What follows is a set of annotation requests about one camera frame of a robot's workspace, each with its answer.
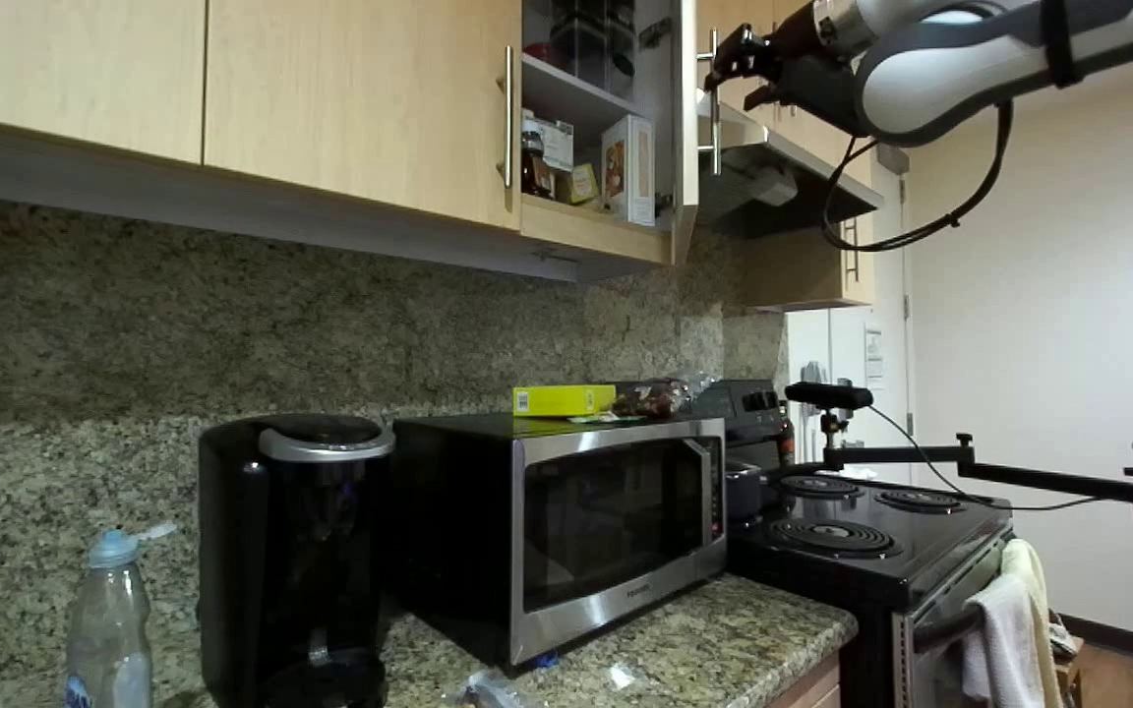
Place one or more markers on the pale yellow towel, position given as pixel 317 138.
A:
pixel 1024 560

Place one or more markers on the stainless steel microwave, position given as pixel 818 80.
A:
pixel 591 526

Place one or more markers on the clear trail mix bag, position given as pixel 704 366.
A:
pixel 649 397

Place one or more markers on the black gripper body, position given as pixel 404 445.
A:
pixel 816 71

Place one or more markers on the small clear plastic wrapper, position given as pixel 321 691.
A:
pixel 623 677

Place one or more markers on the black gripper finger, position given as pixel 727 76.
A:
pixel 770 94
pixel 746 46

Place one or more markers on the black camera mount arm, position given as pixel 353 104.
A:
pixel 906 455

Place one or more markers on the white box with red print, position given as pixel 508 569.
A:
pixel 627 169

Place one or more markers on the white carton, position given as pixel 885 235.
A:
pixel 547 150

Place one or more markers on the dark glass jar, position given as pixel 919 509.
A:
pixel 591 46

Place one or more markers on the black countertop appliance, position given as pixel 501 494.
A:
pixel 746 414

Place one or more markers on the upper cabinet carcass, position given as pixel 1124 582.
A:
pixel 333 239

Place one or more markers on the white tall unit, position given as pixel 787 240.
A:
pixel 808 357

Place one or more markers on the black electric stove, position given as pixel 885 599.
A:
pixel 883 552

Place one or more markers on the light wood cabinet door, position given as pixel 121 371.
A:
pixel 357 104
pixel 688 104
pixel 68 64

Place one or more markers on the grey door closer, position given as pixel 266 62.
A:
pixel 889 159

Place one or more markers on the yellow box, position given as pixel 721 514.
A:
pixel 564 403

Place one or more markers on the clear bottle with blue cap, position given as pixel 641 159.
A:
pixel 109 629

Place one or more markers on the black stereo camera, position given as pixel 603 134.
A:
pixel 826 396

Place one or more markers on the white towel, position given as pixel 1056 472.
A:
pixel 1003 641

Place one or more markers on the wood cabinet over hood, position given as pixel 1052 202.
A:
pixel 787 138

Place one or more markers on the steel range hood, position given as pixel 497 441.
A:
pixel 765 197

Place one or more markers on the black coffee maker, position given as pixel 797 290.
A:
pixel 291 552

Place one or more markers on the small wood wall cabinet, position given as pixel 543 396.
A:
pixel 787 268

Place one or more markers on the small tan packet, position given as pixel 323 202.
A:
pixel 580 188

